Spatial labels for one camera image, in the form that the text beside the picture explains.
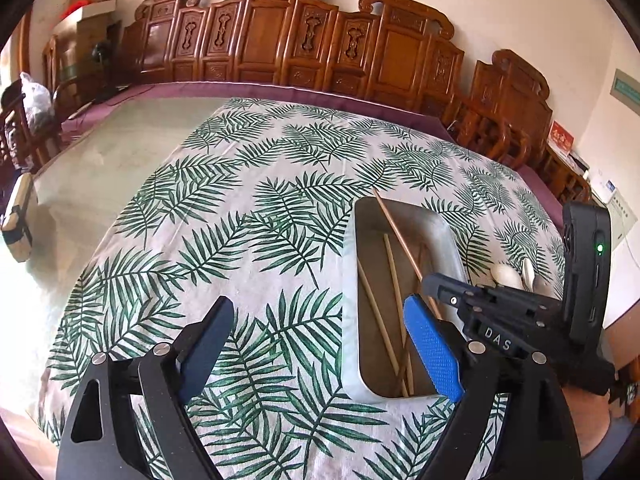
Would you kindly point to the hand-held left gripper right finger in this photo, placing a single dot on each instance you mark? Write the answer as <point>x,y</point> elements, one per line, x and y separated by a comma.
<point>432,350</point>

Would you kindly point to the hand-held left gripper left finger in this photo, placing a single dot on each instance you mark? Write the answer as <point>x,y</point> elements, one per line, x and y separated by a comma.
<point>210,345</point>

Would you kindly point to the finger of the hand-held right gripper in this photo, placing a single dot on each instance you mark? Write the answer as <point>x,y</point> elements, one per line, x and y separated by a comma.
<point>495,294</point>
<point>450,302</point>

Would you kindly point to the cream plastic rice spoon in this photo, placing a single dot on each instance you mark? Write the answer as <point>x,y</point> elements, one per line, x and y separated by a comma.
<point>529,272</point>
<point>505,276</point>

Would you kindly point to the wooden chopstick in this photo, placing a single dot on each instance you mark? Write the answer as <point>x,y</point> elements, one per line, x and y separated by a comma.
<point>400,240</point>
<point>397,310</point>
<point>375,310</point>

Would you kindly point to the metal tray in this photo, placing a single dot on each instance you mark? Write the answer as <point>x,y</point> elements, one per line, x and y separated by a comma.
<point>435,232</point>

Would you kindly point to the person's right forearm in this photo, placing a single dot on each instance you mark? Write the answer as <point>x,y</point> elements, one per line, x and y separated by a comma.
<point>590,425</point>

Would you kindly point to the white appliance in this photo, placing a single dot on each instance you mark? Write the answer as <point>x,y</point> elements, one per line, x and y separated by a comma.
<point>622,240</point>

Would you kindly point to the wooden side cabinet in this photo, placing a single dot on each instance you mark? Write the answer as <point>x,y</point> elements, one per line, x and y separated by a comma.
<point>565,175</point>

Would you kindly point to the green leaf print tablecloth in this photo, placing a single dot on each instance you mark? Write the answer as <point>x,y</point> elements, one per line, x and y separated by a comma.
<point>225,210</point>

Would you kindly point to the red gift box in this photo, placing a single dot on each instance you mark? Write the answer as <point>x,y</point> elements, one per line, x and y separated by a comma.
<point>561,136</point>

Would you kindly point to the purple table cover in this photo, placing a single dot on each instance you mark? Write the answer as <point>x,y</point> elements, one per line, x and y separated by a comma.
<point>445,130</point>

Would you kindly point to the carved wooden chair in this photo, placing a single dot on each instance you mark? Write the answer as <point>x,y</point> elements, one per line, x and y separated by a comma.
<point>165,40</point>
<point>505,95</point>
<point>270,30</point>
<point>400,50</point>

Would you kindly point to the wooden dining chair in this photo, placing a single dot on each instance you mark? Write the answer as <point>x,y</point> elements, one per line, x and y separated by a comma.
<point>20,130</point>

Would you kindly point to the white plastic bag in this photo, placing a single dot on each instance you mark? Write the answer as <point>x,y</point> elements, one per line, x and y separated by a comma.
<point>36,100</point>

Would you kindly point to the wooden chair by boxes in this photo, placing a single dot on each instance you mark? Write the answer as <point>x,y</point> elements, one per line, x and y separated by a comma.
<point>70,70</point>

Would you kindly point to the black fan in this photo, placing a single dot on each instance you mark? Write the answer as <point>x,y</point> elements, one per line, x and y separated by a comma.
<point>101,55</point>

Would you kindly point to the large brown cardboard box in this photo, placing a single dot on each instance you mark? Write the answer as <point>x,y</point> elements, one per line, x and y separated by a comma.
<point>97,35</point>

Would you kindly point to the white and red box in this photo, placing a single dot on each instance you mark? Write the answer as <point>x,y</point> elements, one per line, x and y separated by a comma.
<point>85,11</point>

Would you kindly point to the green wall sign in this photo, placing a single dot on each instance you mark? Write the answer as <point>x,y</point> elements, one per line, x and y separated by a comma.
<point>627,85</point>

